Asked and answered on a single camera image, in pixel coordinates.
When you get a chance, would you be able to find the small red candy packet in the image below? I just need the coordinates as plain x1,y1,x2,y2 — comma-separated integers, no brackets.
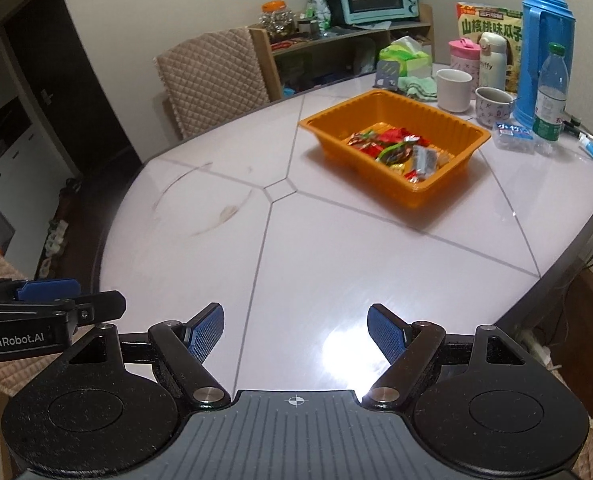
404,170,426,183

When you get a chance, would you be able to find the pink lid cup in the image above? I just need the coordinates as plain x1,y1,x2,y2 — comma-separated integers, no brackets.
449,38,481,96

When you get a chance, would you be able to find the red square snack packet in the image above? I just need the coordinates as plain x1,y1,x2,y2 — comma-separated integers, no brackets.
377,128,430,148

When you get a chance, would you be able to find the green tissue pack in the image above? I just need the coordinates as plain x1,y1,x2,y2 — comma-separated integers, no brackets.
379,36,432,78

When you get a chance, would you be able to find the white miffy flask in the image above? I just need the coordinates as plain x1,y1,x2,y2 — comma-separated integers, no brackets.
479,32,507,90

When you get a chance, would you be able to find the wooden shelf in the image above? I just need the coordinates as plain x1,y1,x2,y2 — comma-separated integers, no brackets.
249,3,434,101

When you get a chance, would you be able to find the green cloth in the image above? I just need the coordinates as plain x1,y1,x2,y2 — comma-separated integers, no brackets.
397,76,438,102

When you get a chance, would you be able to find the white mug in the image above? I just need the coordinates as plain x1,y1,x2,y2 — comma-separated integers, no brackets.
435,68,472,114

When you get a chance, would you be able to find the clear amber candy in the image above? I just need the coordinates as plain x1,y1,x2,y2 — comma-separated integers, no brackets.
437,151,452,168

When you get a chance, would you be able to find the large red jujube snack packet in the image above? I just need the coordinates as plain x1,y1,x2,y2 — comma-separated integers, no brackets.
347,130,383,157

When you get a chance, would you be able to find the sunflower seed bag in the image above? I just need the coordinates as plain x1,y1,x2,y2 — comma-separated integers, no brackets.
456,2,523,92

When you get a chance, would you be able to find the grey phone stand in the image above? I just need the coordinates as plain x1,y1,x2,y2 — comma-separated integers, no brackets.
374,60,400,91

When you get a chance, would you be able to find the patterned white cup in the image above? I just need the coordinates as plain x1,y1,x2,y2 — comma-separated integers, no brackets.
475,87,515,128

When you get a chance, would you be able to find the green cap water bottle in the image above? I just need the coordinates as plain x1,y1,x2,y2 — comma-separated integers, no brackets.
533,42,569,142

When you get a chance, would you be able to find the clear dark snack bar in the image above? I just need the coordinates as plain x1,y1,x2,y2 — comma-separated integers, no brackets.
413,145,438,179

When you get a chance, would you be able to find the beige quilted chair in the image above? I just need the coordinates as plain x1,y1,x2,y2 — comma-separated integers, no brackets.
154,27,270,139

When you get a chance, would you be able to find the orange lid glass jar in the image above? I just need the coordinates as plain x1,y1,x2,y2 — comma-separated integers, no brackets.
258,0,297,42

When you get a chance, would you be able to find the orange plastic tray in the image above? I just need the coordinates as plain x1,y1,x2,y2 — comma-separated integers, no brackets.
300,89,491,208

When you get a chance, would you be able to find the blue thermos jug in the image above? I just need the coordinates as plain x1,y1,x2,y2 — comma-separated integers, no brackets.
513,0,575,128

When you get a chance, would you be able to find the silver green snack bag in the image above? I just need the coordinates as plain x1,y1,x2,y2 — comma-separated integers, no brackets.
376,142,417,166

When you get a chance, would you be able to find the blue tissue packet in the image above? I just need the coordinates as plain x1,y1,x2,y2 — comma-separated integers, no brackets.
493,122,535,154

